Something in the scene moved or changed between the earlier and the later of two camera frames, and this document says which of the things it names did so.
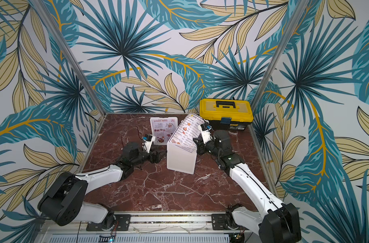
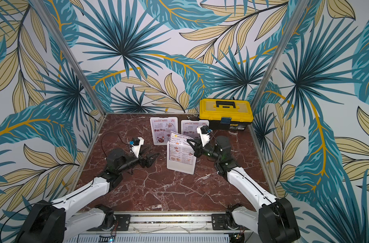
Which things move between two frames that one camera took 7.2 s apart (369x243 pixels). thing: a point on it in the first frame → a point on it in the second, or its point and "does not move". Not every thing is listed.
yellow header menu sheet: x=189 y=129 → x=180 y=149
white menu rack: x=181 y=157 does not move
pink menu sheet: x=162 y=129 does not move
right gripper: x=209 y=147 does not move
